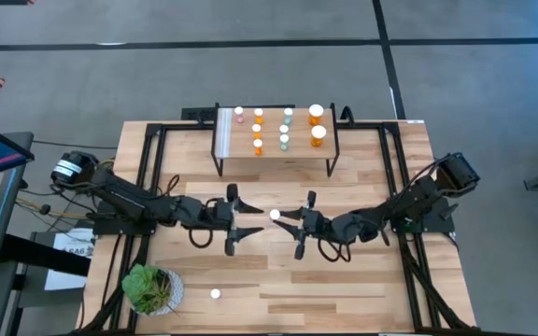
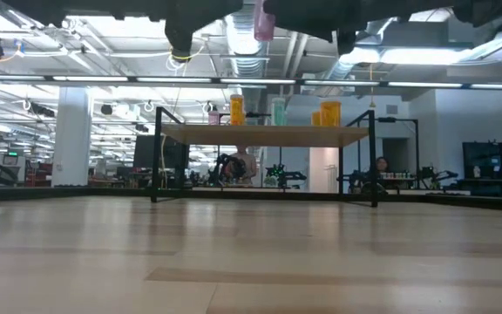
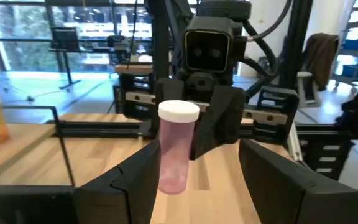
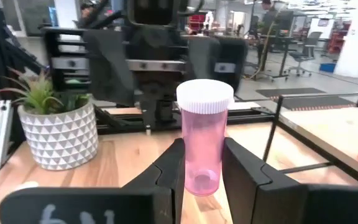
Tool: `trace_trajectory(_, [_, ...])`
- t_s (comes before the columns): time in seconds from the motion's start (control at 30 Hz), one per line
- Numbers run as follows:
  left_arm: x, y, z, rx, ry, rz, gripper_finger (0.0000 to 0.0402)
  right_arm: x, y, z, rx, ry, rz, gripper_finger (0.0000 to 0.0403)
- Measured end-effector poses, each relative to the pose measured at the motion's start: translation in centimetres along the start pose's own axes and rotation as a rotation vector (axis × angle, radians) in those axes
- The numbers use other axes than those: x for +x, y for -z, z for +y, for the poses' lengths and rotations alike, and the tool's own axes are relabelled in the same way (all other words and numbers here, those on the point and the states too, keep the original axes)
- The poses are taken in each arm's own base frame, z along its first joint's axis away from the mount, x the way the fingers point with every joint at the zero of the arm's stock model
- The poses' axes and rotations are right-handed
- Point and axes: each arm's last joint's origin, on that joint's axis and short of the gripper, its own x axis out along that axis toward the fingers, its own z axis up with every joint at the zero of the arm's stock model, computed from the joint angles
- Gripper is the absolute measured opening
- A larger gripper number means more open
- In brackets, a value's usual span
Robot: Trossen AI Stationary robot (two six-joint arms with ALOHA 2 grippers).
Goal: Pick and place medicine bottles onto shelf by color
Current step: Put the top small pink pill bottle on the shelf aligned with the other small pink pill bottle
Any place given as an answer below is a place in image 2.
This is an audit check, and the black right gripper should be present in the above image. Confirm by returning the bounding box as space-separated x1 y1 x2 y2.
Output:
262 0 455 56

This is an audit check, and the silver spiral air duct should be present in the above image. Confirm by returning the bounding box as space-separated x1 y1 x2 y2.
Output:
223 12 274 115

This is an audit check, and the black aluminium table frame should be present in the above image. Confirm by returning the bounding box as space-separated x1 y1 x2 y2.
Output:
0 185 502 210

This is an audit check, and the black background rig frame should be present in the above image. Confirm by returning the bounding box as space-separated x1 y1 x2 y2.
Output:
376 116 420 189

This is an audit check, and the person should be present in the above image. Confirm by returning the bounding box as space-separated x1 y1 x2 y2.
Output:
373 155 391 176
228 146 259 187

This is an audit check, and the white building column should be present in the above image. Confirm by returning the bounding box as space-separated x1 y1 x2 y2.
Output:
51 85 93 188

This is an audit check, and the green pill bottle white cap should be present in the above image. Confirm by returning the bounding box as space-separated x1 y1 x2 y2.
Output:
271 97 288 127

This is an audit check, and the orange bottle with visible pills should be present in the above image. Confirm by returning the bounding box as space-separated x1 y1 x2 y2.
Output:
229 93 246 126

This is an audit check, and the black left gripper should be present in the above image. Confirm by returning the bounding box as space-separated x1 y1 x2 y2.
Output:
159 0 244 62

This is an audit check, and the black equipment rack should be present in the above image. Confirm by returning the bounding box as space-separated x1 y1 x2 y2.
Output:
462 139 502 198

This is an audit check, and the wooden shelf black metal frame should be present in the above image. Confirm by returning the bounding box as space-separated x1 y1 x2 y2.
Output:
150 106 381 208

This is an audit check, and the black monitor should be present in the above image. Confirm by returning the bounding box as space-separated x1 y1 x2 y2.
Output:
132 134 190 189

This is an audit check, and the overhead LED light bar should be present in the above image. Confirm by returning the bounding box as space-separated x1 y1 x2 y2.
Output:
0 74 502 90

